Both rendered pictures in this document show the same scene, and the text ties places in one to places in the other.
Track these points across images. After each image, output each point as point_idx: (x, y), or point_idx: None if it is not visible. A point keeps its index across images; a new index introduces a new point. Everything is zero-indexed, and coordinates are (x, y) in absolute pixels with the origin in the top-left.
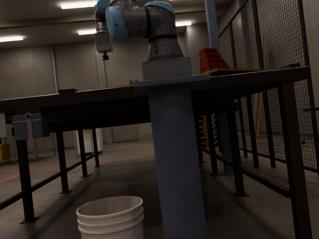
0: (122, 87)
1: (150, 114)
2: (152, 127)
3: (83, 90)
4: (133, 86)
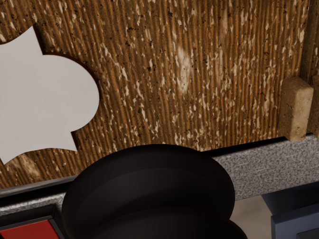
0: (245, 198)
1: (274, 215)
2: (265, 203)
3: (14, 156)
4: (285, 188)
